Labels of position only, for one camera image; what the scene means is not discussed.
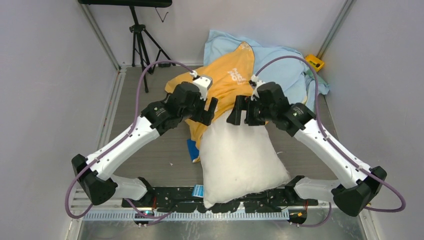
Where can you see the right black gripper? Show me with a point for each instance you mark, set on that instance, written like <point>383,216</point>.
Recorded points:
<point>241,103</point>

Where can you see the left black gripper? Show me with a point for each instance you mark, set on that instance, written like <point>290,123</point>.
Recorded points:
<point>204,116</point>

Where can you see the orange pillowcase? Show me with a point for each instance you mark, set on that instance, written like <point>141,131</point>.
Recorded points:
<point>230,75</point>

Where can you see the white pillow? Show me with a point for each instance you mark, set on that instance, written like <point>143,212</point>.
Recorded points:
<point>236,160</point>

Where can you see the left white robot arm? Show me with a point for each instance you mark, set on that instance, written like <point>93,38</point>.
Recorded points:
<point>95,172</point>

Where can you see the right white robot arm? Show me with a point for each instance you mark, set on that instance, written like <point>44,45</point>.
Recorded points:
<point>356,184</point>

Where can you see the yellow box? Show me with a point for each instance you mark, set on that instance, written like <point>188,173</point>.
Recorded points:
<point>314,61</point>

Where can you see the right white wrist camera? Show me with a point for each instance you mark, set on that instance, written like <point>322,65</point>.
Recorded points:
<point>255,83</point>

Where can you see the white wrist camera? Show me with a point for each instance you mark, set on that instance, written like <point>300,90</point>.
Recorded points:
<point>203,83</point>
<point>255,83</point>

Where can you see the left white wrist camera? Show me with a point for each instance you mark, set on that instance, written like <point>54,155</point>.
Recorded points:
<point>203,83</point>

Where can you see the black camera tripod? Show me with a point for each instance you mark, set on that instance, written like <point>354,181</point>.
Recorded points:
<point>138,42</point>

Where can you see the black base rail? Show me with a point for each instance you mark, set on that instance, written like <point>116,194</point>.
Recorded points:
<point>186,204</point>

